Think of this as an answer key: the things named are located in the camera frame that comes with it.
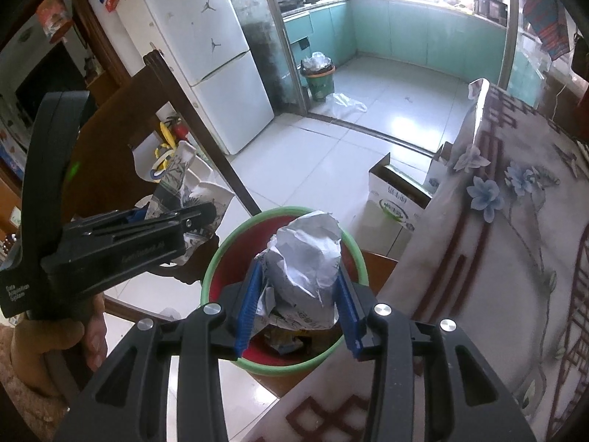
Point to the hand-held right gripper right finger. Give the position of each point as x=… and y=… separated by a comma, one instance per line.
x=347, y=317

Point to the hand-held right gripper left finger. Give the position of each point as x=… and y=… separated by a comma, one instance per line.
x=248, y=313

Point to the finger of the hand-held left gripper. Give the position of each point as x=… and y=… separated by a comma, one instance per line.
x=133, y=215
x=184, y=218

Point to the printed paper wrapper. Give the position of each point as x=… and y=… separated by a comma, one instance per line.
x=207, y=198

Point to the green red plastic bin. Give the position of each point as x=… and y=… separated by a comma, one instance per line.
x=221, y=285

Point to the grey paper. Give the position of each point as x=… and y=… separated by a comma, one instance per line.
x=303, y=258

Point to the green kitchen trash can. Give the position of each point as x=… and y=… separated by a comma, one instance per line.
x=320, y=85

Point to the person's left hand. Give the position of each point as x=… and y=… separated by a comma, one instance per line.
x=94, y=336

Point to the wooden chair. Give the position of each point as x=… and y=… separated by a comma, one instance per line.
x=115, y=147

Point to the red canister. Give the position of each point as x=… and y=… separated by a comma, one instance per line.
x=182, y=130

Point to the black television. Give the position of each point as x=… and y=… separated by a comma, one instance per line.
x=46, y=78

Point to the cardboard box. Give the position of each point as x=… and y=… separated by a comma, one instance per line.
x=391, y=202

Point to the white refrigerator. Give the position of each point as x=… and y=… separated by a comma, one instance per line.
x=207, y=83

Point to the red hanging ornament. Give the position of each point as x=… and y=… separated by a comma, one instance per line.
x=55, y=14

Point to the floral tablecloth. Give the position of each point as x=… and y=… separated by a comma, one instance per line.
x=497, y=248

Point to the clear plastic bag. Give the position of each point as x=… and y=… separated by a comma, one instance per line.
x=345, y=101

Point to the teal kitchen cabinets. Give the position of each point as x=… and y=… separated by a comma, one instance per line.
x=414, y=32

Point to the plaid hanging cloth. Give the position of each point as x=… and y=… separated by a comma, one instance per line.
x=550, y=27

